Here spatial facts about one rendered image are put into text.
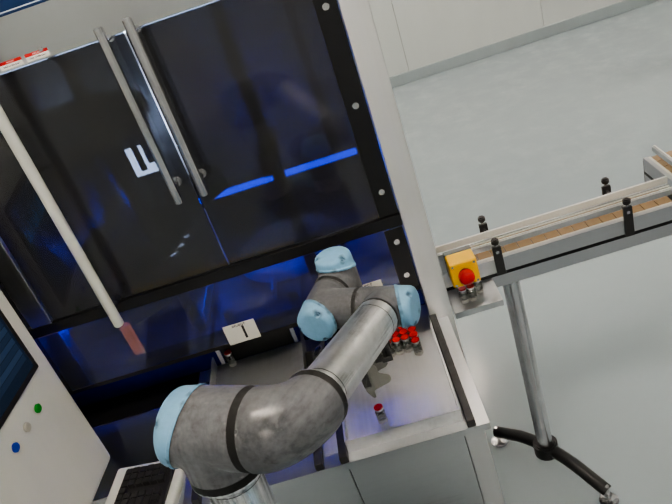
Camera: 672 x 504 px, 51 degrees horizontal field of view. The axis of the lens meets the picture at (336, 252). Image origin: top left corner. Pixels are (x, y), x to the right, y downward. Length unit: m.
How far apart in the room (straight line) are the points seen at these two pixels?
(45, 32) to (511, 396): 2.09
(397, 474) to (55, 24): 1.52
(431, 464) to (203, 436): 1.33
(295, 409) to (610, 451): 1.85
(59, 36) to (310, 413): 0.98
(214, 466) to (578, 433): 1.91
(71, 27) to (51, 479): 1.01
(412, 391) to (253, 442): 0.81
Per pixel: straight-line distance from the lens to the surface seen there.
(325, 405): 0.95
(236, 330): 1.84
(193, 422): 0.97
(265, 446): 0.93
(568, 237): 1.99
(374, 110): 1.59
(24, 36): 1.61
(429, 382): 1.69
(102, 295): 1.73
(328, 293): 1.29
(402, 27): 6.32
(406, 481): 2.25
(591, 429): 2.73
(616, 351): 3.01
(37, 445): 1.80
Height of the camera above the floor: 2.01
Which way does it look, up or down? 29 degrees down
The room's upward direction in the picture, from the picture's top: 20 degrees counter-clockwise
